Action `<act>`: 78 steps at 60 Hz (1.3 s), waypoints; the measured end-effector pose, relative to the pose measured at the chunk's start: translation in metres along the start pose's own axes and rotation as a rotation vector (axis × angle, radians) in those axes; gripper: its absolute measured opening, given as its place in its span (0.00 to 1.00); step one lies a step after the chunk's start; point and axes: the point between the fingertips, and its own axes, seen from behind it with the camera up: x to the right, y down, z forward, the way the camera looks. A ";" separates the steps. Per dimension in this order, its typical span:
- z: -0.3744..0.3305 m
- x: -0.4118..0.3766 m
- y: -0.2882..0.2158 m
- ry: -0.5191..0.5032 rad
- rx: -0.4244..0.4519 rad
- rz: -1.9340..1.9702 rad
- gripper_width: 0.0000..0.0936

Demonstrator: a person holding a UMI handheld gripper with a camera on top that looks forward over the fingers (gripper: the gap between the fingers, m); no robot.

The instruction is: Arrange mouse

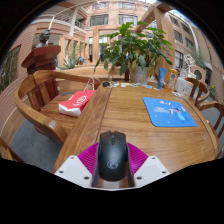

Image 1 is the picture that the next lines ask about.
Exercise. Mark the blue printed mouse pad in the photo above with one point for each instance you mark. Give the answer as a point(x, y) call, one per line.
point(168, 112)

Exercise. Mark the black computer mouse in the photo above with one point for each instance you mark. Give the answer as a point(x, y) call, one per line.
point(112, 156)

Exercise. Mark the leafy plant in white pot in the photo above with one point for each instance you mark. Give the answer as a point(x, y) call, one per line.
point(133, 46)

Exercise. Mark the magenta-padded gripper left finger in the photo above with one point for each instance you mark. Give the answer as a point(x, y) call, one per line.
point(87, 160)

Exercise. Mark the dark bust statue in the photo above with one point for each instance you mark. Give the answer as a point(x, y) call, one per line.
point(43, 38)

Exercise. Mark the black binder clip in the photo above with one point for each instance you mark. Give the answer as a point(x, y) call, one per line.
point(106, 84)

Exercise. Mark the small printed sticker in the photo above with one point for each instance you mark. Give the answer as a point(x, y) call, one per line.
point(115, 84)
point(124, 85)
point(135, 85)
point(148, 86)

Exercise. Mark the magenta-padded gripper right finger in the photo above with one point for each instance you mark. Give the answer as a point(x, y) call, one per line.
point(138, 160)

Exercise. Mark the red and white bag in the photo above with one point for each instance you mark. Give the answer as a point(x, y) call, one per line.
point(75, 101)

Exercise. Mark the clear plastic wrapper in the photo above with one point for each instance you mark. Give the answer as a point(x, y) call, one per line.
point(177, 94)

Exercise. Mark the dark red wooden pedestal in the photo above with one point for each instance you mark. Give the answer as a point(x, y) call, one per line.
point(41, 58)

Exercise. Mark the white metal sculpture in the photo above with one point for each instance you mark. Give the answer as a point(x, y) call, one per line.
point(190, 65)

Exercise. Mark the blue squeeze tube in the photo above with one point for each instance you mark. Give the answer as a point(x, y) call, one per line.
point(161, 78)

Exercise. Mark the wooden armchair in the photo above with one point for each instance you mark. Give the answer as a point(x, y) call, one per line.
point(196, 88)
point(213, 106)
point(33, 115)

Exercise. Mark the white plastic bottle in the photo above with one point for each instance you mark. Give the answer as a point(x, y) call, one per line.
point(180, 85)

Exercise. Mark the yellow dish soap bottle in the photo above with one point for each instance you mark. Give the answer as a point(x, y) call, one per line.
point(172, 80)

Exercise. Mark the spiky green agave plant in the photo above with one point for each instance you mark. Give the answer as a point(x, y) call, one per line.
point(70, 63)

